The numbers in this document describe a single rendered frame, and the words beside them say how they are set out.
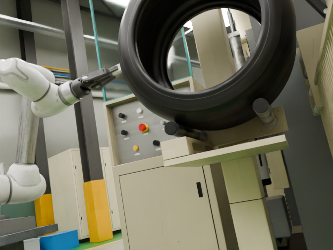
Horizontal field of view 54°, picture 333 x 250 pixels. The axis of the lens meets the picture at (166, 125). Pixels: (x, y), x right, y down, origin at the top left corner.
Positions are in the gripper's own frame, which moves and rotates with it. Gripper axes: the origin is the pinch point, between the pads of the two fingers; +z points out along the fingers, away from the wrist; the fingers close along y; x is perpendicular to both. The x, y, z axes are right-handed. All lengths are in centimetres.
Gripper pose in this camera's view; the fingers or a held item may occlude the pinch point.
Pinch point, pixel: (119, 68)
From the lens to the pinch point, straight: 129.0
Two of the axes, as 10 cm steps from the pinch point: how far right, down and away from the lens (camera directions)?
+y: 3.7, 1.2, 9.2
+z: 8.8, -3.7, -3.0
